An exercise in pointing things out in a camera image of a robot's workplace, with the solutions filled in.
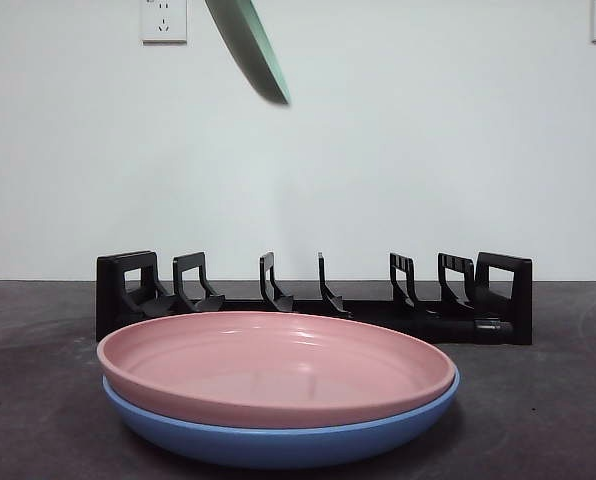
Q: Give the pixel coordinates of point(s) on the pink round plate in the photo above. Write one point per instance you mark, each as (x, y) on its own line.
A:
(278, 360)

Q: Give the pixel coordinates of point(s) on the green round plate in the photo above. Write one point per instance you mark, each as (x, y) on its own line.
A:
(248, 50)

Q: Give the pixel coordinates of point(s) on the blue round plate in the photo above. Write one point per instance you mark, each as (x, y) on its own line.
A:
(278, 445)

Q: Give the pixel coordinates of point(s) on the black plastic dish rack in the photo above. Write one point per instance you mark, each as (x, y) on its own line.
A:
(498, 325)

